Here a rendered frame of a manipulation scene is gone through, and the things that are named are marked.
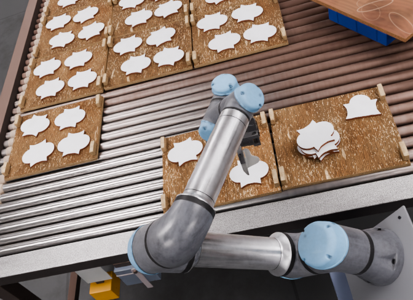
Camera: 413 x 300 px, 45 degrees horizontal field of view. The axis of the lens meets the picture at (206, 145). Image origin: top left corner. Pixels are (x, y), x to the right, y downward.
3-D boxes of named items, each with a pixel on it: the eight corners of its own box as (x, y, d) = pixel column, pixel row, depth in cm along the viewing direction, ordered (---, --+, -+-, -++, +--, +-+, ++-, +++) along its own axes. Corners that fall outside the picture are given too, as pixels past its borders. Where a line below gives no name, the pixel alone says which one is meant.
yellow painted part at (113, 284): (119, 298, 192) (92, 272, 174) (98, 302, 193) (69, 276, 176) (120, 278, 197) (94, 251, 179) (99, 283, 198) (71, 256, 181)
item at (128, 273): (165, 286, 183) (147, 265, 170) (129, 292, 186) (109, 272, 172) (165, 259, 191) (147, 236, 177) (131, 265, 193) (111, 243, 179)
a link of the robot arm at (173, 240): (158, 243, 97) (240, 69, 123) (137, 251, 106) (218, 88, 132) (206, 272, 100) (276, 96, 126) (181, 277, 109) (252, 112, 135)
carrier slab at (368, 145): (410, 165, 158) (410, 162, 157) (283, 190, 166) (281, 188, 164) (380, 88, 181) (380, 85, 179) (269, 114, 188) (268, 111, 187)
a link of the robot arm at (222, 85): (204, 91, 138) (214, 70, 142) (215, 117, 146) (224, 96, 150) (230, 93, 134) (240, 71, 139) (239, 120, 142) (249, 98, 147)
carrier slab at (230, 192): (281, 192, 165) (281, 189, 164) (165, 217, 172) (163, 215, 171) (266, 115, 188) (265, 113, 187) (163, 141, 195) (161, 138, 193)
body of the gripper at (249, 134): (262, 147, 155) (254, 122, 146) (235, 153, 157) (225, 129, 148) (258, 128, 160) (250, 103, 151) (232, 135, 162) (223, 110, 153)
